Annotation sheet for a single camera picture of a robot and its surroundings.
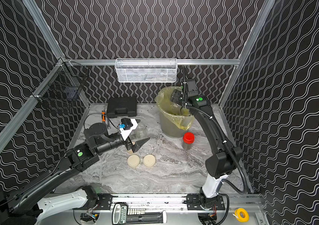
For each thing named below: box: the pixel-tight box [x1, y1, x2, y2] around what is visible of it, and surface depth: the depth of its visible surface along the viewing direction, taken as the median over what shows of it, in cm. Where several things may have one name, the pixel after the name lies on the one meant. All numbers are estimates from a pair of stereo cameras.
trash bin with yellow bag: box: [155, 85, 195, 138], surface depth 88 cm
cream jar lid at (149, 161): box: [143, 154, 156, 168], surface depth 90 cm
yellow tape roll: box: [234, 207, 250, 223], surface depth 72 cm
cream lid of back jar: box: [127, 154, 140, 169], surface depth 90 cm
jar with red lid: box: [182, 131, 195, 150], surface depth 88 cm
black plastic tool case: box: [106, 96, 137, 119], surface depth 113 cm
